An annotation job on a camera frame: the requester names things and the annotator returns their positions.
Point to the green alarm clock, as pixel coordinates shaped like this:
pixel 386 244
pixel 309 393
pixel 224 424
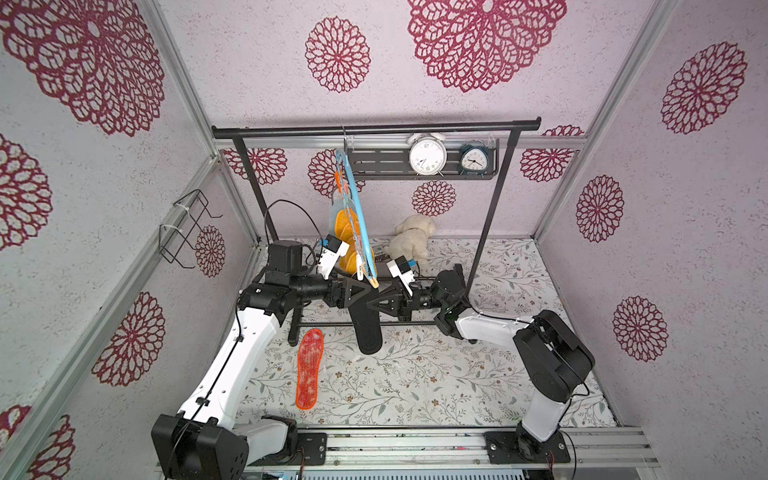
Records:
pixel 474 159

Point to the hanging orange insole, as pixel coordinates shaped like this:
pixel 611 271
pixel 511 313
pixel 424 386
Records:
pixel 345 227

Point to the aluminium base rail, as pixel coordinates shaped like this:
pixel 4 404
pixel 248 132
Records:
pixel 466 453

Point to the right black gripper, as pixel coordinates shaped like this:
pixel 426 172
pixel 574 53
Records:
pixel 405 299

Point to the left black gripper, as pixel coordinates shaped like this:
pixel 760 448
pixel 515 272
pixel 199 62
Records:
pixel 342 299

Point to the black metal clothes rack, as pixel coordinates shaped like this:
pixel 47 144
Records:
pixel 372 128

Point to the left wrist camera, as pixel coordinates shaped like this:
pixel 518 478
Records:
pixel 333 249

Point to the black insole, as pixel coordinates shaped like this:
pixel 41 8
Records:
pixel 366 323

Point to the white alarm clock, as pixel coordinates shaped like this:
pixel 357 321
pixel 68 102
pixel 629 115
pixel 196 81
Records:
pixel 427 154

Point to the blue round clip hanger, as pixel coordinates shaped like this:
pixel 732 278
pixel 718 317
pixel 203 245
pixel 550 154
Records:
pixel 346 185

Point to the red gel insole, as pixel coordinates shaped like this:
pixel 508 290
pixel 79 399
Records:
pixel 310 356

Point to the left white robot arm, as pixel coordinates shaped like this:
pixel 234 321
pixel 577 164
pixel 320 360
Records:
pixel 201 441

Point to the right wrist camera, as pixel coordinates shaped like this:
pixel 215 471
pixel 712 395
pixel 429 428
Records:
pixel 401 268

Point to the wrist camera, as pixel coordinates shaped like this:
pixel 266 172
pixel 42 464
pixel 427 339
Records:
pixel 333 249
pixel 401 268

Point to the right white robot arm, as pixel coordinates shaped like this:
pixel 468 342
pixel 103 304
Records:
pixel 554 357

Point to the black wire wall basket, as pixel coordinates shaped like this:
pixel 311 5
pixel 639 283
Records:
pixel 174 237

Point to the cream plush toy dog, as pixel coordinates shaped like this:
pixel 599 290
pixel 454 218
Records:
pixel 410 240

